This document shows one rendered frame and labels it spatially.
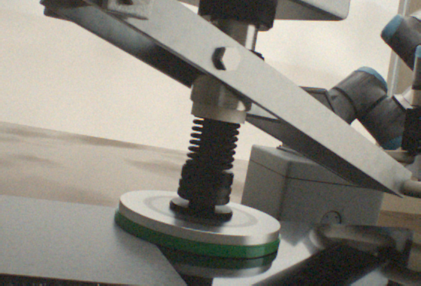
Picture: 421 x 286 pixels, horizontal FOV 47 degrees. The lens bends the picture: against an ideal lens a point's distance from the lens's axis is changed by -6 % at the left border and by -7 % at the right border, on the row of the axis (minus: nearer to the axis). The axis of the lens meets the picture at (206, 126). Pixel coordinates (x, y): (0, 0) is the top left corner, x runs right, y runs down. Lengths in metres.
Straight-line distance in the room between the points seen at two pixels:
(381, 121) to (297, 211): 0.47
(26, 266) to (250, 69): 0.33
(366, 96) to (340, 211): 0.44
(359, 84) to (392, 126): 0.20
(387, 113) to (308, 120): 1.22
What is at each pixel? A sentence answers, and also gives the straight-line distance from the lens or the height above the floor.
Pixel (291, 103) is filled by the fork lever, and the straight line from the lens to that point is 0.67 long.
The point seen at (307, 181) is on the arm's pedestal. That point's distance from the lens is 1.70.
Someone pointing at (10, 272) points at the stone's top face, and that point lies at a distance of 0.46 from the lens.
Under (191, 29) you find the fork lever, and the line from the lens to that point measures 0.55.
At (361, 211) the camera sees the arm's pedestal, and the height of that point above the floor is 0.71.
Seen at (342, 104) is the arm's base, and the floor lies 1.06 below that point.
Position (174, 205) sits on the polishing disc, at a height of 0.85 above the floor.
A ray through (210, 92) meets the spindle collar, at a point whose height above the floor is 1.00.
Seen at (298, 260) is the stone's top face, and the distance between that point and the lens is 0.63.
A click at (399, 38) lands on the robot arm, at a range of 1.51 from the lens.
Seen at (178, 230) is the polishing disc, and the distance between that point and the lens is 0.58.
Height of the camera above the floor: 0.99
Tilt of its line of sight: 3 degrees down
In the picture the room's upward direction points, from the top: 10 degrees clockwise
